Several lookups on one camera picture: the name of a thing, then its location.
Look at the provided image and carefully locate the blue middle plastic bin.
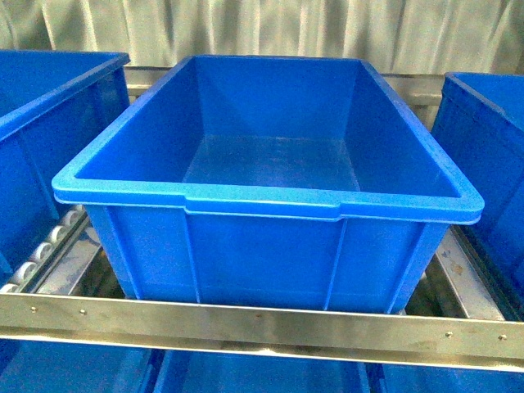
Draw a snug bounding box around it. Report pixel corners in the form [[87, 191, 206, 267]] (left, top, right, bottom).
[[52, 55, 485, 314]]

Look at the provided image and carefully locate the blue plastic bin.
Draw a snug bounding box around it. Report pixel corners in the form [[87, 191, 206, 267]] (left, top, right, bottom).
[[52, 55, 485, 314], [431, 72, 523, 296], [1, 50, 130, 282]]

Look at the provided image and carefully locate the blue lower middle bin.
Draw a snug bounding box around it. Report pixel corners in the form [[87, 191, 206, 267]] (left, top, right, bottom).
[[154, 351, 370, 392]]

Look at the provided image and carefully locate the white roller conveyor track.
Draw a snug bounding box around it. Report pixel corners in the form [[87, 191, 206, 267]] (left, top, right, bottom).
[[1, 205, 89, 295]]

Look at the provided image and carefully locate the blue left plastic bin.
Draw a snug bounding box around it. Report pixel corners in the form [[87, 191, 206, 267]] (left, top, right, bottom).
[[1, 50, 130, 282]]

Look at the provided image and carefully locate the blue right plastic bin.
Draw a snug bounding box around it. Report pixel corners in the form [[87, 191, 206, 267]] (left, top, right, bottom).
[[431, 72, 523, 296]]

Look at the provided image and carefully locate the blue lower left bin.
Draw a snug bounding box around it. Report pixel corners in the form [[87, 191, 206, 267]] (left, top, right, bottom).
[[1, 339, 154, 392]]

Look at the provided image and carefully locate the metal front shelf rail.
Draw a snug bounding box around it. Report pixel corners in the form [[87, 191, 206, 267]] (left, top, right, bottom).
[[1, 293, 523, 373]]

